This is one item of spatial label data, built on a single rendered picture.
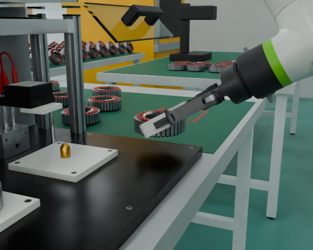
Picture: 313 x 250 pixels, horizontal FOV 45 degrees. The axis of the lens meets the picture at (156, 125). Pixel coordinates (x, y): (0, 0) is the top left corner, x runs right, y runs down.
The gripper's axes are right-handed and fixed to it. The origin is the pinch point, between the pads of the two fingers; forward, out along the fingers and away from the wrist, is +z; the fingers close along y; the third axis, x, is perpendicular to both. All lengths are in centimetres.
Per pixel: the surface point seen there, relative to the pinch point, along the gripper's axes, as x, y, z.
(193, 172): -11.6, -6.4, -4.2
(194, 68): 14, 142, 32
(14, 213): -0.9, -37.7, 8.1
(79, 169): -0.4, -20.9, 8.6
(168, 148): -5.9, -0.4, 1.2
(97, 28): 115, 308, 164
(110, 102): 11.6, 32.4, 28.6
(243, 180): -40, 74, 14
